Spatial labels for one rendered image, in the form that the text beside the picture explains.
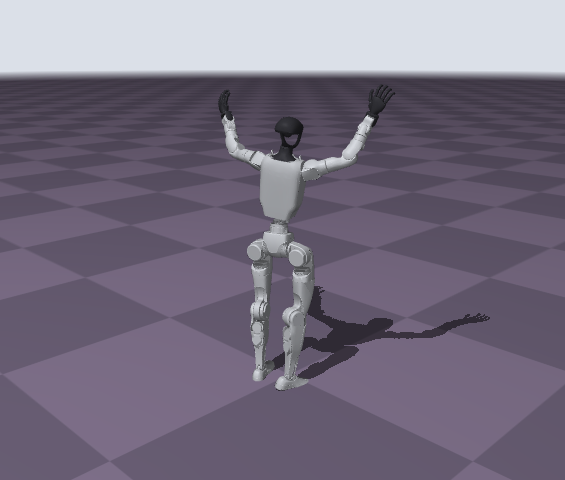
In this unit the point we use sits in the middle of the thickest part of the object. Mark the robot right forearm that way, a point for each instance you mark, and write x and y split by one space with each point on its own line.
360 137

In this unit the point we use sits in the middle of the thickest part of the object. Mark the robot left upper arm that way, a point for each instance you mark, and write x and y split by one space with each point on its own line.
254 158

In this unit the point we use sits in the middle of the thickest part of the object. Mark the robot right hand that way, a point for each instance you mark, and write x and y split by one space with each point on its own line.
377 104

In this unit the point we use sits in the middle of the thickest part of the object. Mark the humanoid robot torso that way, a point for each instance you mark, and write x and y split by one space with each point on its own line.
281 194

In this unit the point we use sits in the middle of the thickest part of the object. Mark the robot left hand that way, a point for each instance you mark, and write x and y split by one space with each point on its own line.
223 105

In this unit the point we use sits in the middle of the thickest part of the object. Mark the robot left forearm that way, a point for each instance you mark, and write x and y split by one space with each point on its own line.
231 134

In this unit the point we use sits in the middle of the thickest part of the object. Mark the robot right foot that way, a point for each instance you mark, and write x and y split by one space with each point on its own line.
283 383

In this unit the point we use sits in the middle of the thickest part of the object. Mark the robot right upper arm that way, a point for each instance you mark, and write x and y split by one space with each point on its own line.
313 169

